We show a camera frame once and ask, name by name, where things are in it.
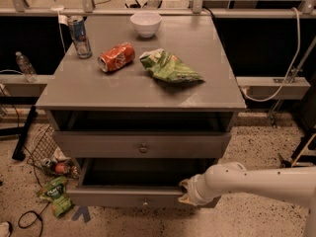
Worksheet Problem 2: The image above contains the green chip bag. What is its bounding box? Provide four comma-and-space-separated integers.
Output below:
139, 48, 202, 83

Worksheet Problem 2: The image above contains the white hanging cable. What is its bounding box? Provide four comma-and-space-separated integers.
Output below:
240, 7, 302, 103

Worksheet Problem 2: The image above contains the grey drawer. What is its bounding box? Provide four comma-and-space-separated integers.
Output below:
53, 131, 231, 159
67, 158, 217, 208

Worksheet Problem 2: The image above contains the clear plastic water bottle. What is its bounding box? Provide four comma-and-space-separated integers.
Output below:
16, 51, 38, 83

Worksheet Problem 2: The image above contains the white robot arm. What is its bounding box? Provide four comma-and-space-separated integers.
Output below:
178, 162, 316, 237

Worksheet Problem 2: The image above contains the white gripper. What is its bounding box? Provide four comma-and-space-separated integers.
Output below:
178, 175, 211, 206

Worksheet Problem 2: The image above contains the crushed orange soda can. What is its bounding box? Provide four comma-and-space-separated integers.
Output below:
98, 42, 135, 72

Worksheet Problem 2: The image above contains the grey drawer cabinet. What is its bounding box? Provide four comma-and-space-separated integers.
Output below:
35, 14, 247, 209

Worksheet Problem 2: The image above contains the white bowl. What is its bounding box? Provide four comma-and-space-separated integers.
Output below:
129, 12, 162, 38

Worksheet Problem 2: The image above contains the black wheeled cart base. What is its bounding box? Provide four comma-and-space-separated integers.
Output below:
277, 127, 316, 168

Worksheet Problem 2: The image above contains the tall blue energy can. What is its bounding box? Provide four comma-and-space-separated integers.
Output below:
68, 16, 92, 59

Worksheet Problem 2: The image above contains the black stand leg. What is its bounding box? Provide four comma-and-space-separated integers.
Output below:
12, 106, 37, 161

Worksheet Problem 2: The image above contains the green snack bag on floor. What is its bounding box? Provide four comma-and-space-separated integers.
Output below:
36, 176, 73, 217

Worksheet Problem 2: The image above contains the blue tape cross mark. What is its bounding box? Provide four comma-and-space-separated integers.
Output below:
72, 206, 91, 223

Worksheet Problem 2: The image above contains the grey top drawer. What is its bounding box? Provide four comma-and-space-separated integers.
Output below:
53, 131, 231, 159

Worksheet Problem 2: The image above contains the wire basket with trash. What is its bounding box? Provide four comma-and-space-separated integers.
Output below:
27, 125, 79, 179

